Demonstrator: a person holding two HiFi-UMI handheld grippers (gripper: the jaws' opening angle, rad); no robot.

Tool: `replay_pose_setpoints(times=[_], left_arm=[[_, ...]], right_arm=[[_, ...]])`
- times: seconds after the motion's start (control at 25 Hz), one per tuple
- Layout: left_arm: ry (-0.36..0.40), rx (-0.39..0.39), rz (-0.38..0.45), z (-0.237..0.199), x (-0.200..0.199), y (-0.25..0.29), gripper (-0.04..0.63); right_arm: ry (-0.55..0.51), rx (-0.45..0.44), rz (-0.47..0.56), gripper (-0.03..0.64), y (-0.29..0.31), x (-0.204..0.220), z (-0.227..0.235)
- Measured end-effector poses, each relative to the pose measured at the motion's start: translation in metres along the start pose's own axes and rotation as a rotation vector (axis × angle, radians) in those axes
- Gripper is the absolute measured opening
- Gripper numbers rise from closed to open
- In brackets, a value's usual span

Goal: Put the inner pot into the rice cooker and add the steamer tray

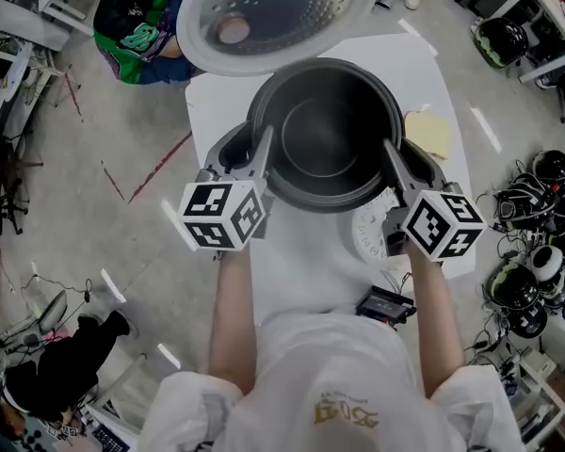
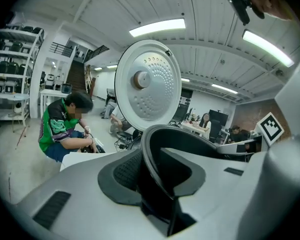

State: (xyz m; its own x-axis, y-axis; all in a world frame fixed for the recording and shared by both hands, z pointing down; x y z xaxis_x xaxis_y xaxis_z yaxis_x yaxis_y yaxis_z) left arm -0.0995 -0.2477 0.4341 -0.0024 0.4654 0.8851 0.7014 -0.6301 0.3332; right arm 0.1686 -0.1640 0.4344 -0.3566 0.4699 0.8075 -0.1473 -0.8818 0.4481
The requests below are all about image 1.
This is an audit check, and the white shelf with black cases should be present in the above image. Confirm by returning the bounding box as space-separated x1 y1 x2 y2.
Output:
0 28 35 146

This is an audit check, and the person's left forearm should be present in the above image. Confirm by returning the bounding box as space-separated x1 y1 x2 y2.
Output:
206 247 258 391

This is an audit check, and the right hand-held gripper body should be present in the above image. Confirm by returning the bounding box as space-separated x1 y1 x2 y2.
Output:
380 180 489 266

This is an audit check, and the person's white shirt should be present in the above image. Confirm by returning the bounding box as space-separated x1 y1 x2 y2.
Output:
137 310 525 452

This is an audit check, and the person's right forearm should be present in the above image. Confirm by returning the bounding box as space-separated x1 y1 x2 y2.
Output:
401 240 468 400

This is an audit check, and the black green dome backpack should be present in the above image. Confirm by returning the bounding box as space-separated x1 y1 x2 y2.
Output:
472 16 530 71

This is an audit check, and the dark metal pot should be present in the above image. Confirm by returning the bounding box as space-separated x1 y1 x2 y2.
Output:
245 56 407 214

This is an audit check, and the white perforated steamer plate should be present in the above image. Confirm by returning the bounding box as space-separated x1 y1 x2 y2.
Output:
349 187 409 266

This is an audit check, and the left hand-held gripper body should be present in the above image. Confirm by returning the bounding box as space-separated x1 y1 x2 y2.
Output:
177 157 277 253

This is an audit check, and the yellow sponge cloth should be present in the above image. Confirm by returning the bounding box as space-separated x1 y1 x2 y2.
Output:
402 109 454 162

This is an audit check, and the pile of black helmets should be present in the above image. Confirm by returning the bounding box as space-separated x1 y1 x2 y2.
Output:
479 149 565 344

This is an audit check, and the white desk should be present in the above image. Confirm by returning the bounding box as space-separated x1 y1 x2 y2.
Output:
517 0 565 85

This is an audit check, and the black battery box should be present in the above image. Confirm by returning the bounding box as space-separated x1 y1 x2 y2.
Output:
354 285 416 325

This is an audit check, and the white storage rack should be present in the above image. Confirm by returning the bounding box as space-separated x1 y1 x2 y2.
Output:
498 346 565 452

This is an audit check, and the grey long desk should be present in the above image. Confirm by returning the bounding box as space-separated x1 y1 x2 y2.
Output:
0 0 73 52

